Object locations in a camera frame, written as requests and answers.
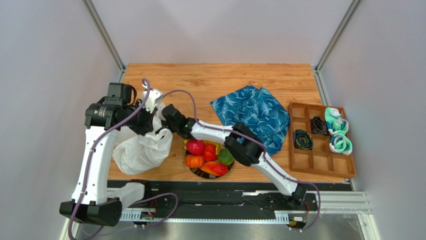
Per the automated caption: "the yellow fake banana bunch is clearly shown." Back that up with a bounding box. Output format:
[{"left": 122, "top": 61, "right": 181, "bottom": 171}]
[{"left": 183, "top": 140, "right": 222, "bottom": 155}]

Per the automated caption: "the red yellow fake mango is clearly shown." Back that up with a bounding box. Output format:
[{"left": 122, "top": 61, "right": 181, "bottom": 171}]
[{"left": 200, "top": 161, "right": 229, "bottom": 177}]

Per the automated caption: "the dark red fake apple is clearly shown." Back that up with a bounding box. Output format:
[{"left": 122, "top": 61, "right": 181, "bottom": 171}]
[{"left": 185, "top": 139, "right": 205, "bottom": 155}]

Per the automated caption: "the black rolled sock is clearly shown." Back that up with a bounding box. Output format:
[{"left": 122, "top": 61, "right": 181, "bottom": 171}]
[{"left": 310, "top": 116, "right": 329, "bottom": 136}]

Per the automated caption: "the left aluminium frame post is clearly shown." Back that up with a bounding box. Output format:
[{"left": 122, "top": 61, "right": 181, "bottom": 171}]
[{"left": 82, "top": 0, "right": 126, "bottom": 73}]

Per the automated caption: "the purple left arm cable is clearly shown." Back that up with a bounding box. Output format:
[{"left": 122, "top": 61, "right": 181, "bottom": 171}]
[{"left": 67, "top": 78, "right": 179, "bottom": 240}]

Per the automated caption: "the wooden compartment tray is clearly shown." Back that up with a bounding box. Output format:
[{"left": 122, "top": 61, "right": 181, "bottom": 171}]
[{"left": 288, "top": 102, "right": 357, "bottom": 179}]

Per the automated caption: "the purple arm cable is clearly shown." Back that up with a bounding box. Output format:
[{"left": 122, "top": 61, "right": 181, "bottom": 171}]
[
  {"left": 163, "top": 89, "right": 322, "bottom": 232},
  {"left": 67, "top": 78, "right": 179, "bottom": 240}
]

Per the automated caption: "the dark rolled sock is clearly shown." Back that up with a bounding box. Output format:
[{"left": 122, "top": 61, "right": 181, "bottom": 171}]
[{"left": 293, "top": 129, "right": 314, "bottom": 150}]

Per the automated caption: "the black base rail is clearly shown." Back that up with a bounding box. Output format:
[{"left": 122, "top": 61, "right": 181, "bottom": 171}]
[{"left": 135, "top": 180, "right": 318, "bottom": 221}]

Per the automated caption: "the blue shark print cloth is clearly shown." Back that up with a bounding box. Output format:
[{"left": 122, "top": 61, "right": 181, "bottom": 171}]
[{"left": 210, "top": 85, "right": 291, "bottom": 156}]

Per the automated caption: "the right aluminium frame post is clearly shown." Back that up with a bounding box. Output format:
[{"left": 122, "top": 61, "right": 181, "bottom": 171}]
[{"left": 314, "top": 0, "right": 363, "bottom": 74}]

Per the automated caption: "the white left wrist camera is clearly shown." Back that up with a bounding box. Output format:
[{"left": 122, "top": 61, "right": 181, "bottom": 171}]
[{"left": 140, "top": 88, "right": 164, "bottom": 114}]

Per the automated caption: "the aluminium frame post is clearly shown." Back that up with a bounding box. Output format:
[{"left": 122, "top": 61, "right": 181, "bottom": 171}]
[
  {"left": 82, "top": 0, "right": 126, "bottom": 73},
  {"left": 314, "top": 0, "right": 363, "bottom": 74}
]

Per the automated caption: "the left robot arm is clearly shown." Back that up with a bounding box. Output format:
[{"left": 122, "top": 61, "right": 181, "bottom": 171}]
[{"left": 59, "top": 79, "right": 163, "bottom": 227}]

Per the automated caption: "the teal white rolled sock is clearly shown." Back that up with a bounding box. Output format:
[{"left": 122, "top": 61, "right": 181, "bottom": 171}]
[{"left": 324, "top": 107, "right": 349, "bottom": 136}]

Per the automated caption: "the green fake lime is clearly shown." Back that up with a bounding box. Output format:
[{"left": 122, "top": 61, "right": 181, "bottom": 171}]
[{"left": 217, "top": 148, "right": 234, "bottom": 166}]

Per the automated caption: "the white printed plastic bag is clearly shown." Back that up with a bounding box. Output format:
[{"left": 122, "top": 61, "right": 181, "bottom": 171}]
[{"left": 112, "top": 103, "right": 173, "bottom": 175}]

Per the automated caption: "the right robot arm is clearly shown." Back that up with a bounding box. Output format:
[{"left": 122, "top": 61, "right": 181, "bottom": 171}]
[{"left": 161, "top": 104, "right": 307, "bottom": 207}]

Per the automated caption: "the black rimmed ceramic plate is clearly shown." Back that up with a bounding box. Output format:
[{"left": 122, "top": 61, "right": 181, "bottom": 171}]
[{"left": 184, "top": 139, "right": 235, "bottom": 179}]

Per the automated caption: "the orange fake fruit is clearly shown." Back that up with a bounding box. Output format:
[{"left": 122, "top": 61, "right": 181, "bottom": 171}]
[{"left": 184, "top": 154, "right": 205, "bottom": 169}]

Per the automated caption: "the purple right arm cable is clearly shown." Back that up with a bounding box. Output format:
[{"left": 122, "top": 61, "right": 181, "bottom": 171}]
[{"left": 163, "top": 89, "right": 322, "bottom": 232}]

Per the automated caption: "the red yellow fake apple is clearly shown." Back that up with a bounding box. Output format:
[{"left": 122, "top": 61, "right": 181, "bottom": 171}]
[{"left": 202, "top": 144, "right": 218, "bottom": 162}]

